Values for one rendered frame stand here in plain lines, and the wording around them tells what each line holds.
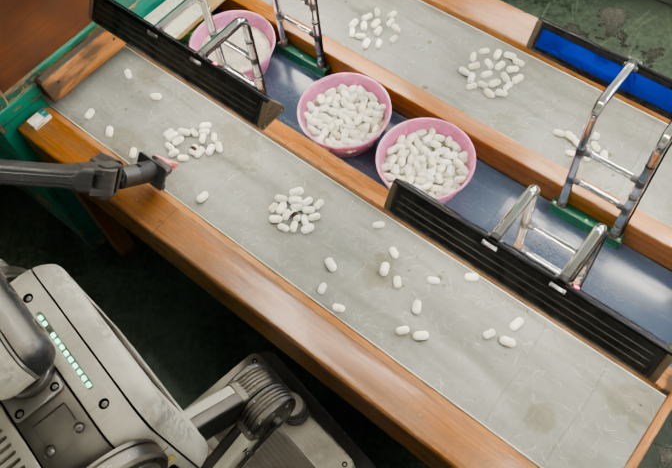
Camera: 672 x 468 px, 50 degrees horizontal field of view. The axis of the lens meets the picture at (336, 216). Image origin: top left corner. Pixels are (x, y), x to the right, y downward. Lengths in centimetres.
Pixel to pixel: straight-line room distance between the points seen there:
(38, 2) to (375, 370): 133
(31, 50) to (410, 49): 108
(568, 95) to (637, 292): 59
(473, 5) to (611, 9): 128
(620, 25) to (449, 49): 135
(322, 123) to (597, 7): 177
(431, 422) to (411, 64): 105
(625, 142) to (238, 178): 105
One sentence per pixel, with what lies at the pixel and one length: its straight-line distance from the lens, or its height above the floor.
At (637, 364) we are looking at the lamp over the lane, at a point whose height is 106.
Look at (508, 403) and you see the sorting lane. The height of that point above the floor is 74.
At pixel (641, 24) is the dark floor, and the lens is 348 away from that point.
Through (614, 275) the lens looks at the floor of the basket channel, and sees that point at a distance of 196.
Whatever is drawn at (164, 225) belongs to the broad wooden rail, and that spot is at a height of 77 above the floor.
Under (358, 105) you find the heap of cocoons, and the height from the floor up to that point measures 73.
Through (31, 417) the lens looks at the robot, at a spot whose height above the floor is 145.
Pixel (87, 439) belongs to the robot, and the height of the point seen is 145.
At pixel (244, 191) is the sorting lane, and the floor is 74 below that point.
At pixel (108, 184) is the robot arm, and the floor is 96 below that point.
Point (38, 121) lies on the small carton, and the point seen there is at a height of 78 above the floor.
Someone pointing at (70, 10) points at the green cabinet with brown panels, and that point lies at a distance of 227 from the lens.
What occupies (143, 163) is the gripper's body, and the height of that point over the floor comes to 89.
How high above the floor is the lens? 238
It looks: 60 degrees down
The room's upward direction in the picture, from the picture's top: 9 degrees counter-clockwise
